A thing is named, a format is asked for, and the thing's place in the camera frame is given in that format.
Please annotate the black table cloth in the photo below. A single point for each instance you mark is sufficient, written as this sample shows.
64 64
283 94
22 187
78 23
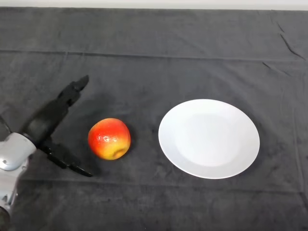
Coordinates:
168 48

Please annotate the white round plate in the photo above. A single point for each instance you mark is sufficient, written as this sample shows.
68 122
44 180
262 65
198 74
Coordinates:
209 139

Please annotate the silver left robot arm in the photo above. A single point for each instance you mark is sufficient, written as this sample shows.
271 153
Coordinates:
14 154

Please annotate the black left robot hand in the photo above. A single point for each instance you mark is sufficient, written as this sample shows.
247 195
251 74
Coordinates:
47 118

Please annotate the red yellow apple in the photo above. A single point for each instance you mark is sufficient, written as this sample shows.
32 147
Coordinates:
108 134

